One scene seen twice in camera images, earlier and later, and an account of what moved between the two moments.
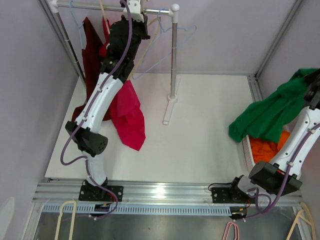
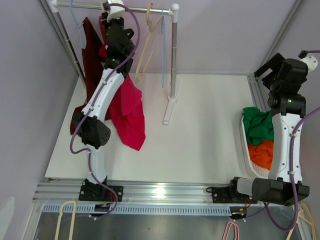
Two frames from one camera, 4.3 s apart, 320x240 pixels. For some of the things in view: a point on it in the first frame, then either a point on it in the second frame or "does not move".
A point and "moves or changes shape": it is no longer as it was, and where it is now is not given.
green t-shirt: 267,118 moves or changes shape
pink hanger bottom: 226,232 does not move
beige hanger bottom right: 299,216 does not move
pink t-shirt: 127,116 does not move
